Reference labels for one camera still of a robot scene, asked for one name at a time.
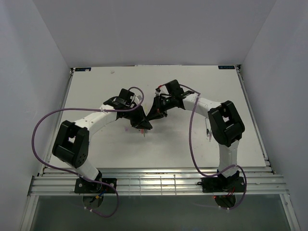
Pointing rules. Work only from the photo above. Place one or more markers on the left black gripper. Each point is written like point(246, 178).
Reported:
point(141, 122)

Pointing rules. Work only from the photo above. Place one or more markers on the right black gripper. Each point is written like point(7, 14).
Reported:
point(156, 109)

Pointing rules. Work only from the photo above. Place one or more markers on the black pen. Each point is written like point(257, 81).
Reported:
point(207, 126)

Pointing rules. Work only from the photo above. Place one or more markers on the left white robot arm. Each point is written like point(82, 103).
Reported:
point(73, 138)

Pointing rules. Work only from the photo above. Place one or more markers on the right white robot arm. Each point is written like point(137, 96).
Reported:
point(226, 127)

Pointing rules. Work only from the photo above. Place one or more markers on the right blue corner label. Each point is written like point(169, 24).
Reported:
point(226, 67)

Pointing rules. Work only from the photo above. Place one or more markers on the blue corner label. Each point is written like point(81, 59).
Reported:
point(226, 67)
point(82, 69)

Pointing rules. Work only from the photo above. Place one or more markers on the left blue corner label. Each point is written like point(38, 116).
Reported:
point(82, 69)

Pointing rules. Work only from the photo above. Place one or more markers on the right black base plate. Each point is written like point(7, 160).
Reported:
point(218, 185)

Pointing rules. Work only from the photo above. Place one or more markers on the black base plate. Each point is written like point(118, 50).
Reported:
point(218, 185)
point(86, 187)

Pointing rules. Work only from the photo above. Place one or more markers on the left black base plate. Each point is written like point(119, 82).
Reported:
point(86, 187)

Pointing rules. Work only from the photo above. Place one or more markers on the aluminium rail frame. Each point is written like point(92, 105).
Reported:
point(155, 181)

